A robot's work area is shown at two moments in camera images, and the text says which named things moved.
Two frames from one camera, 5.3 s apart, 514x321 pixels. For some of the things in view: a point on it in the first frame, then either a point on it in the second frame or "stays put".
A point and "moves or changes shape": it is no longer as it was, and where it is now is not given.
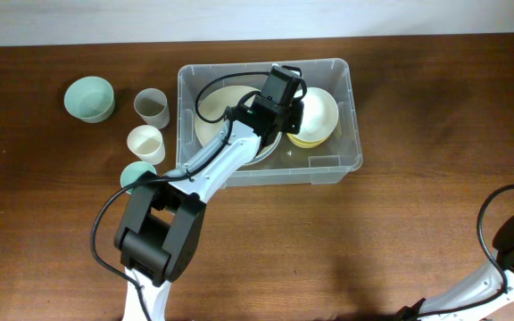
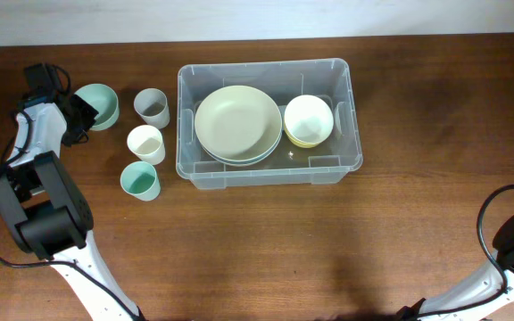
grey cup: [151, 104] stays put
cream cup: [147, 144] stays put
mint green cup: [134, 171] stays put
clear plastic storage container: [327, 147] stays put
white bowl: [320, 114] moves or changes shape
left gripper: [296, 121] -> [76, 134]
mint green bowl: [90, 99] moves or changes shape
